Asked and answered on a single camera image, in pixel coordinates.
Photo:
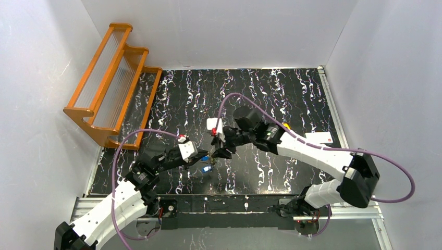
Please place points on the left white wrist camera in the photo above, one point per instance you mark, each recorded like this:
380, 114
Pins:
187, 148

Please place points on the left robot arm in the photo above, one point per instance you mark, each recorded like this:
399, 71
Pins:
133, 198

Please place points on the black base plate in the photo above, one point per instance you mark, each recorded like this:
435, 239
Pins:
163, 208
292, 207

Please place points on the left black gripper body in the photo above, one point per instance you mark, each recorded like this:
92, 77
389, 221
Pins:
195, 158

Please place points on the orange wooden rack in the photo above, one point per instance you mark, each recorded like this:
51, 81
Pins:
101, 101

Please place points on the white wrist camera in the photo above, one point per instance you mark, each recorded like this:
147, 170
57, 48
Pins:
187, 148
215, 127

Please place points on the blue key tag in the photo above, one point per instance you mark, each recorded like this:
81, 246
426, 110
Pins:
207, 169

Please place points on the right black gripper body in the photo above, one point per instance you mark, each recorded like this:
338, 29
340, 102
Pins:
224, 146

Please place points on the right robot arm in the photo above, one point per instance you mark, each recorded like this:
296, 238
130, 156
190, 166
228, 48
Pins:
355, 175

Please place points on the aluminium frame rail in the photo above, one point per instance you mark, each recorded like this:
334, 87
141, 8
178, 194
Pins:
248, 211

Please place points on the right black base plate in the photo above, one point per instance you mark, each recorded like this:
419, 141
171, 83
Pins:
292, 207

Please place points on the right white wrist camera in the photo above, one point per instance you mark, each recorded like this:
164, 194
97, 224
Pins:
215, 127

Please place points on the white box red label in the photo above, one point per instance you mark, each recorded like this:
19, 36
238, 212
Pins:
320, 137

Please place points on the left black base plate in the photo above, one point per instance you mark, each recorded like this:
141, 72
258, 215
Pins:
163, 208

